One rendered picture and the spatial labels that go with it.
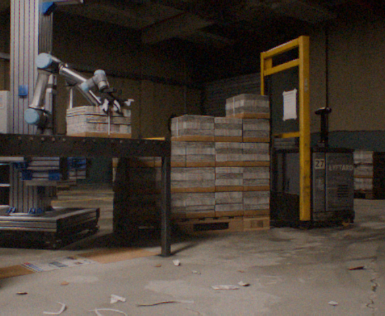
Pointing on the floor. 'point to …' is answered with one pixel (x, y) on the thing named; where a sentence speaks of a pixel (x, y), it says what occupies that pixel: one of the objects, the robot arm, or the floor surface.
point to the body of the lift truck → (322, 182)
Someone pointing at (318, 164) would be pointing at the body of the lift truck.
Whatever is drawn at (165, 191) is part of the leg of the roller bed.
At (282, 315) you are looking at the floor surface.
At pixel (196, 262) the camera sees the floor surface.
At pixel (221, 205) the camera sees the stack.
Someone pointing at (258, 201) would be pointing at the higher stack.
